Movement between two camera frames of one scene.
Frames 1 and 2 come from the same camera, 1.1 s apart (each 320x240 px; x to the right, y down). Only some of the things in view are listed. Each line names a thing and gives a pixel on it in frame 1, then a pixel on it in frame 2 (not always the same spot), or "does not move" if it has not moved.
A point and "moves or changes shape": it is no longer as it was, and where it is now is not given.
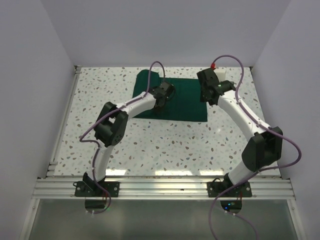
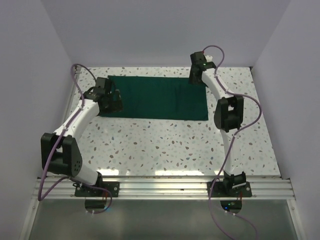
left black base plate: [87, 189] does not move
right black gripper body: [203, 97] -> [193, 79]
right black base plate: [214, 189] does not move
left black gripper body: [166, 99] -> [112, 106]
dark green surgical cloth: [184, 105] moves or changes shape
